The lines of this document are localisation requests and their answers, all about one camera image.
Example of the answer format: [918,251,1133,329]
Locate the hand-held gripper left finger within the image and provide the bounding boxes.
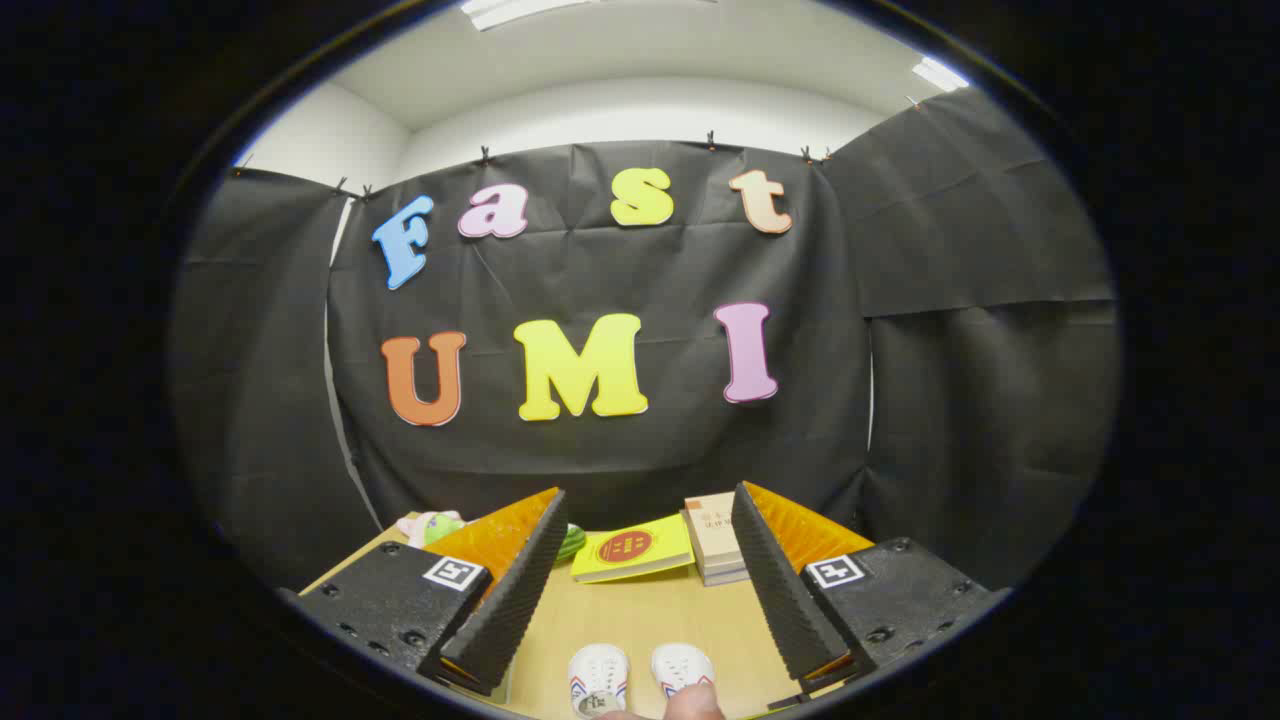
[278,487,569,698]

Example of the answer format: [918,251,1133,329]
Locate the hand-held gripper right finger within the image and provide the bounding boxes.
[730,481,1013,691]

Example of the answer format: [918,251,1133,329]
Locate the white canvas shoe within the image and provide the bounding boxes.
[650,643,716,701]
[568,643,631,719]

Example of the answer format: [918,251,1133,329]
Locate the beige cover book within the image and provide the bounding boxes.
[683,491,746,573]

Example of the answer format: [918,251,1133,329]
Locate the pink and green plush toy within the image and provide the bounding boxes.
[395,510,467,549]

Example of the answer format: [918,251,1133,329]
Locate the yellow book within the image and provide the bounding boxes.
[570,513,696,585]

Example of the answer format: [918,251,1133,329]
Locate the ceiling light panel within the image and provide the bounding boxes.
[460,0,601,31]
[912,57,971,93]

